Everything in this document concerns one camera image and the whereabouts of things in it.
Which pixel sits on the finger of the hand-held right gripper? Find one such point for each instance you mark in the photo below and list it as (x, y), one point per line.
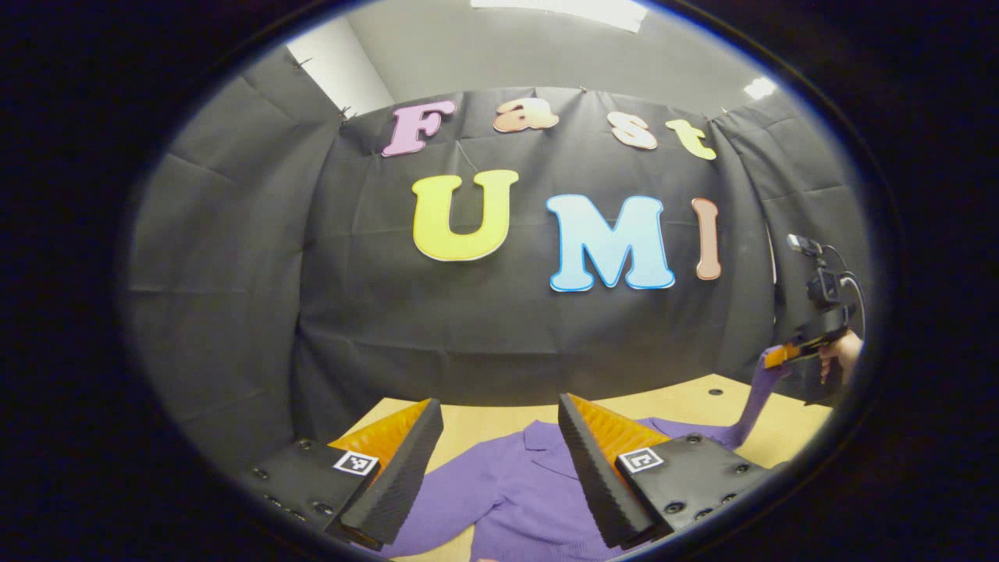
(784, 355)

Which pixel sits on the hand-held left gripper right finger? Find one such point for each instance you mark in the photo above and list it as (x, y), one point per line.
(597, 484)

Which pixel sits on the black backdrop cloth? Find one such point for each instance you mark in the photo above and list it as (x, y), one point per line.
(234, 273)

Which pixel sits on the purple polo shirt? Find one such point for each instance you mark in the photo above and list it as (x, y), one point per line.
(523, 499)

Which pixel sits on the large ceiling light panel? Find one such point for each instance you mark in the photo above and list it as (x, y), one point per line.
(570, 12)

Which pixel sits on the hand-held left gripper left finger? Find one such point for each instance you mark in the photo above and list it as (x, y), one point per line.
(402, 476)

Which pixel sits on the small ceiling light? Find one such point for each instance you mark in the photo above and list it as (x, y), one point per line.
(761, 88)

